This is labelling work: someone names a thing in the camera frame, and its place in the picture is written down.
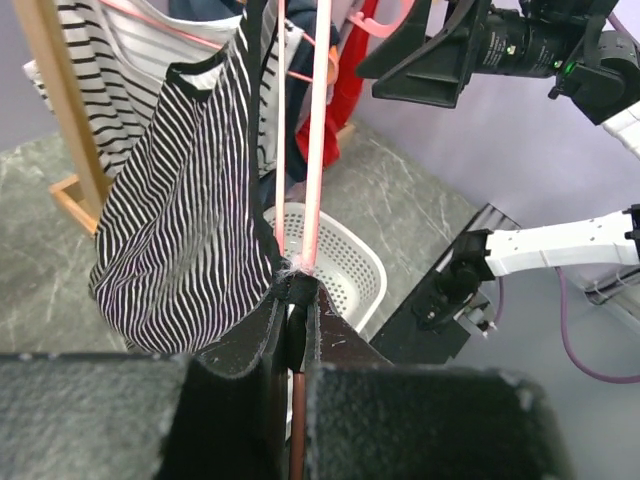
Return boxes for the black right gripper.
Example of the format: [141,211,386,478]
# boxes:
[356,1,608,108]

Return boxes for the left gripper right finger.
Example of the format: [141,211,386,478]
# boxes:
[306,290,573,479]

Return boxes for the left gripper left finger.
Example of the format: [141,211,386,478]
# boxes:
[162,287,287,479]

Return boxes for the pink wire hanger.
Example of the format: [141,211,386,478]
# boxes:
[275,1,332,479]
[99,0,316,86]

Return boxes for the black striped tank top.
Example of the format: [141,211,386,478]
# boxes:
[89,1,280,354]

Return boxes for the white striped tank top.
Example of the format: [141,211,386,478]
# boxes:
[54,1,279,178]

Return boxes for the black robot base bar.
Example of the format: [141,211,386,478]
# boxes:
[370,204,518,365]

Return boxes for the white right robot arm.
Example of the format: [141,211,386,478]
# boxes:
[357,75,639,227]

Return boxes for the red tank top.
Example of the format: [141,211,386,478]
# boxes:
[323,0,378,169]

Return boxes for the navy blue tank top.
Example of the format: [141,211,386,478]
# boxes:
[168,0,316,182]

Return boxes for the white perforated plastic basket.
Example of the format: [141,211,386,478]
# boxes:
[262,202,389,441]

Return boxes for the wooden clothes rack centre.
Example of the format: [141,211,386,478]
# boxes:
[13,0,110,235]

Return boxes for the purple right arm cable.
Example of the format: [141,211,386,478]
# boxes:
[494,12,640,386]

